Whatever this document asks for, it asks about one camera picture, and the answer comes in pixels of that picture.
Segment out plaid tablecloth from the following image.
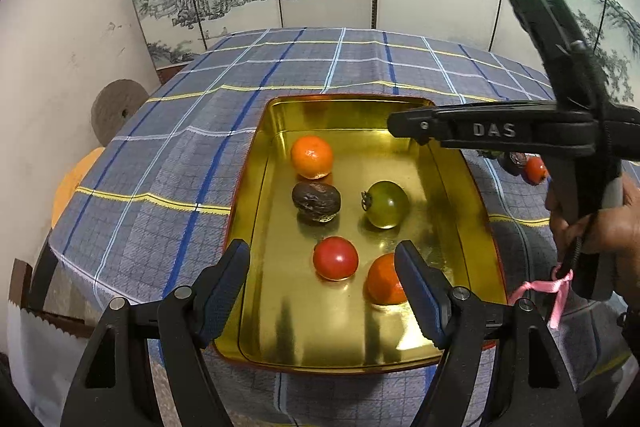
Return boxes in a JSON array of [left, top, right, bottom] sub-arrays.
[[50, 27, 640, 427]]

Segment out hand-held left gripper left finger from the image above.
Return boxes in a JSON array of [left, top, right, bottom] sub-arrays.
[[60, 238, 251, 427]]

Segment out dark wrinkled passion fruit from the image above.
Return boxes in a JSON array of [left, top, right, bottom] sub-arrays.
[[292, 182, 342, 224], [500, 152, 526, 176]]

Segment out red and gold tin box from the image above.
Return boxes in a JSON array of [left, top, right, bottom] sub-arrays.
[[212, 94, 508, 375]]

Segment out orange persimmon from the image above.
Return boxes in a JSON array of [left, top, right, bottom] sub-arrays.
[[522, 156, 550, 185]]

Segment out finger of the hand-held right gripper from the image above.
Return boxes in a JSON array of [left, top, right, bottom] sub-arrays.
[[386, 105, 449, 146]]

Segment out person's right hand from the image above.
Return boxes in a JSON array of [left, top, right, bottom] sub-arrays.
[[545, 179, 640, 294]]

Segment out orange mandarin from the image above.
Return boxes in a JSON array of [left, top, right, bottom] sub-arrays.
[[290, 135, 334, 180]]

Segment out white paper bag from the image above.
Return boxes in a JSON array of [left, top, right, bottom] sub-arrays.
[[7, 257, 101, 427]]

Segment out orange round object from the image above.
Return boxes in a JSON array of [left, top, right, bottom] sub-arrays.
[[51, 147, 106, 228]]

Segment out reddish orange tangerine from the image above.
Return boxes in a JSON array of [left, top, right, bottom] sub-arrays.
[[366, 253, 408, 306]]

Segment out pink ribbon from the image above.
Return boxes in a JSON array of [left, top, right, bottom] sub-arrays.
[[509, 263, 575, 329]]

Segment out red tomato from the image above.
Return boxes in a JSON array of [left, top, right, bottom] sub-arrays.
[[313, 236, 360, 281]]

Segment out round grey disc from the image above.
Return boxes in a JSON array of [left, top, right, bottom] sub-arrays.
[[91, 79, 150, 145]]

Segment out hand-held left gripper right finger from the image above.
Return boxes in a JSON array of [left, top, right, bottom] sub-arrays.
[[393, 240, 585, 427]]

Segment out large green tomato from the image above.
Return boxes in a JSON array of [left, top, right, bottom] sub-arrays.
[[361, 180, 411, 229]]

